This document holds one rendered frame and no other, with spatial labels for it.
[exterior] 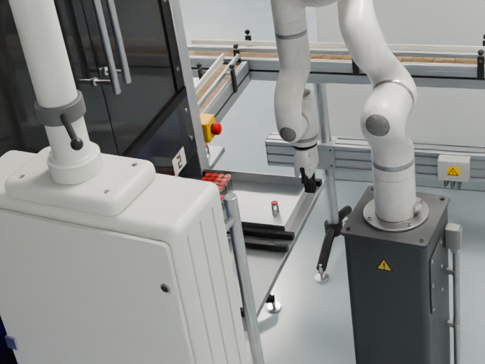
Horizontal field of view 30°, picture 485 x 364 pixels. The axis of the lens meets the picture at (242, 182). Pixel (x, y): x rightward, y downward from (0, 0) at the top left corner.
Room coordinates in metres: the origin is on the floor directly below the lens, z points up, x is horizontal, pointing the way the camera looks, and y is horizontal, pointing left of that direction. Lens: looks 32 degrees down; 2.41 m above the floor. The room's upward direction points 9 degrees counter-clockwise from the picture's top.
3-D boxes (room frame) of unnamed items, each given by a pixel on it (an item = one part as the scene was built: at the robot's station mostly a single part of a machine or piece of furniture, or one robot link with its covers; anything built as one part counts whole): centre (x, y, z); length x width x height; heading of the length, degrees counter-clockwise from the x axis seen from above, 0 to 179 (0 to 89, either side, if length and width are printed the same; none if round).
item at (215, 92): (2.96, 0.11, 0.92); 0.69 x 0.16 x 0.16; 155
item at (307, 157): (2.30, -0.20, 1.03); 0.10 x 0.08 x 0.11; 155
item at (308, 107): (2.30, -0.20, 1.17); 0.09 x 0.08 x 0.13; 152
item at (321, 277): (3.20, -0.36, 0.07); 0.50 x 0.08 x 0.14; 155
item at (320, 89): (3.20, -0.36, 0.46); 0.09 x 0.09 x 0.77; 65
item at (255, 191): (2.32, 0.00, 0.90); 0.34 x 0.26 x 0.04; 64
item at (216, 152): (2.67, 0.13, 0.87); 0.14 x 0.13 x 0.02; 65
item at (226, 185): (2.35, 0.08, 0.91); 0.18 x 0.02 x 0.05; 154
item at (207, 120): (2.64, 0.10, 1.00); 0.08 x 0.07 x 0.07; 65
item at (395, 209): (2.17, -0.43, 0.95); 0.19 x 0.19 x 0.18
